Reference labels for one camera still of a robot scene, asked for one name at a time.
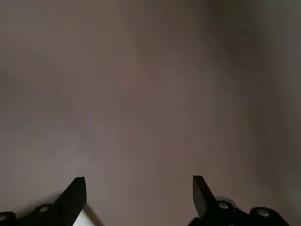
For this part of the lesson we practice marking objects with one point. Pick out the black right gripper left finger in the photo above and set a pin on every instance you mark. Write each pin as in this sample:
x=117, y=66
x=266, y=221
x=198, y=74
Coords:
x=68, y=202

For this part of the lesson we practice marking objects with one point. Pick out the cream-colored tablecloth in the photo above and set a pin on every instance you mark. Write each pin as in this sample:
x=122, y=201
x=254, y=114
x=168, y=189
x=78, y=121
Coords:
x=82, y=220

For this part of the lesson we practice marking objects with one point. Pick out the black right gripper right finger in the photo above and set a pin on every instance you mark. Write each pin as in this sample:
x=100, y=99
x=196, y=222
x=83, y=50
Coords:
x=204, y=204

